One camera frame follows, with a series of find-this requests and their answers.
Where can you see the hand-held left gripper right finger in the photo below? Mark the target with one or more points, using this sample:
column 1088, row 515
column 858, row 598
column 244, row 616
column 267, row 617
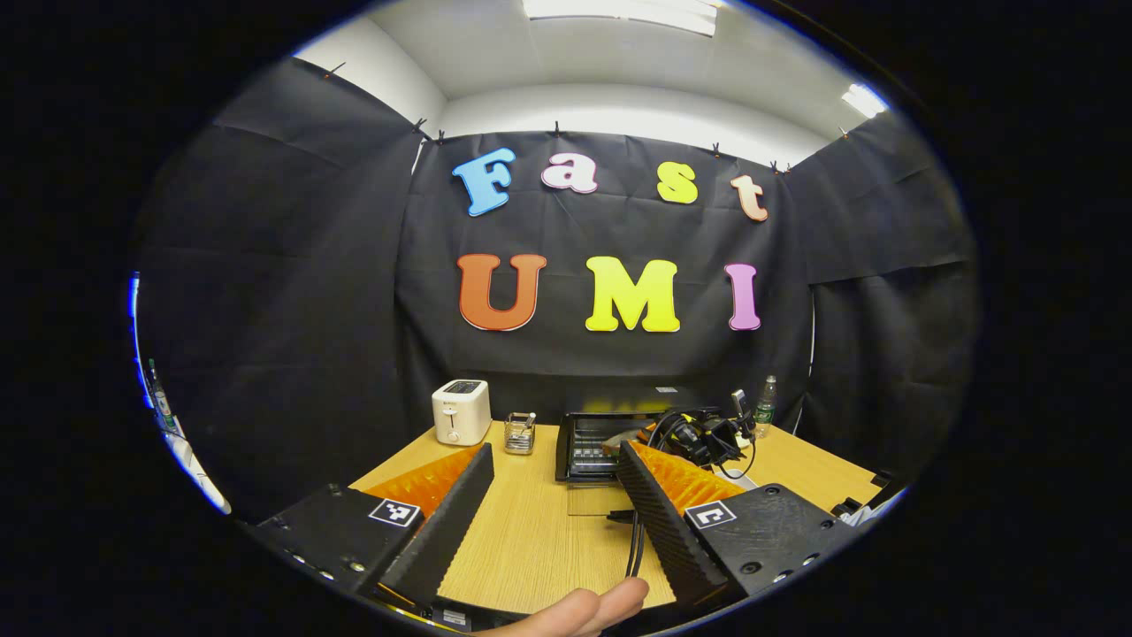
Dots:
column 663, row 522

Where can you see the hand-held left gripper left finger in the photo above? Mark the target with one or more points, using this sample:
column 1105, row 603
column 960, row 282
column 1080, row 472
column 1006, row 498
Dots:
column 442, row 531

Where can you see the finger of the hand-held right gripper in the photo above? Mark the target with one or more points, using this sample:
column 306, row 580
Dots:
column 648, row 433

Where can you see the black electric oven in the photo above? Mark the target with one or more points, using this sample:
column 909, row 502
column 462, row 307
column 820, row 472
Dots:
column 588, row 451

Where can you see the clear plastic water bottle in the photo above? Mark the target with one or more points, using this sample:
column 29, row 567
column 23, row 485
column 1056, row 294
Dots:
column 765, row 411

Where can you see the white toaster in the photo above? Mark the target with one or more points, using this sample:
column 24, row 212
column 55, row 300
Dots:
column 460, row 414

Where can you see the metal mesh holder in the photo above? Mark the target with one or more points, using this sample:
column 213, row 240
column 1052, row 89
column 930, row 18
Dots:
column 520, row 438

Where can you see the black backdrop cloth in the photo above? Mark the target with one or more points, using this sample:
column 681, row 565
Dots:
column 575, row 239

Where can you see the green glass bottle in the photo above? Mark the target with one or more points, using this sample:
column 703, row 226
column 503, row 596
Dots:
column 160, row 402

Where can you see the small ceiling light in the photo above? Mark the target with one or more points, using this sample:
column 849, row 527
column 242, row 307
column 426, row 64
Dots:
column 865, row 100

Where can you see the long ceiling light panel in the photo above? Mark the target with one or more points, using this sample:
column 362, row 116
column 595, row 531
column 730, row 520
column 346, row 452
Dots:
column 619, row 11

